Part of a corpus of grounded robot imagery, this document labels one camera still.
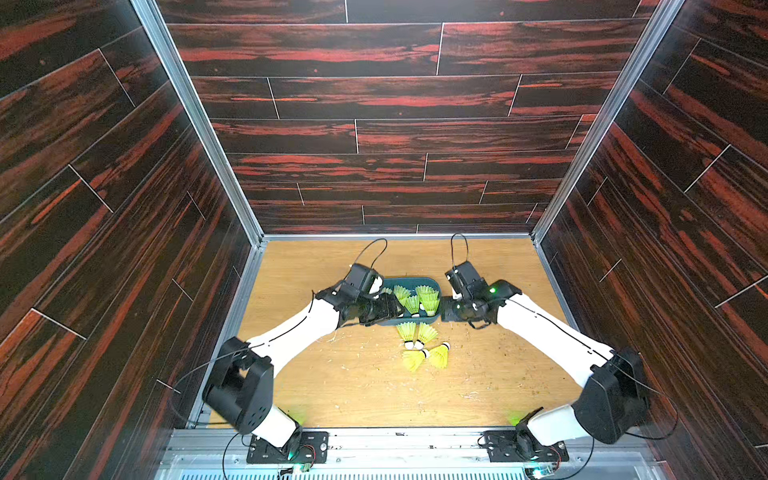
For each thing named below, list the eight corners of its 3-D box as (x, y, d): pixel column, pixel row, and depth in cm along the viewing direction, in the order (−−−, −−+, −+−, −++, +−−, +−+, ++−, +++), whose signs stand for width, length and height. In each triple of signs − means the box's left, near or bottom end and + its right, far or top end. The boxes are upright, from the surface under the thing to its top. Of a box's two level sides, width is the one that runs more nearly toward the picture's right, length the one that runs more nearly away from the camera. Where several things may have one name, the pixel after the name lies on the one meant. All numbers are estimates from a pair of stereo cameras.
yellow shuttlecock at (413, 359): (403, 372, 87) (403, 369, 86) (402, 353, 91) (402, 350, 90) (425, 372, 87) (425, 369, 86) (423, 353, 91) (424, 350, 90)
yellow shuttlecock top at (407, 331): (405, 350, 91) (406, 345, 88) (397, 329, 95) (398, 324, 93) (421, 346, 92) (423, 340, 89) (413, 325, 96) (414, 319, 94)
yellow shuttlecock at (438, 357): (426, 364, 89) (427, 361, 87) (431, 340, 94) (432, 337, 92) (445, 369, 88) (446, 367, 86) (449, 345, 92) (450, 342, 91)
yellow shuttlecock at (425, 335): (406, 339, 93) (406, 335, 90) (421, 324, 96) (422, 320, 94) (421, 352, 90) (421, 348, 88) (436, 336, 93) (437, 332, 91)
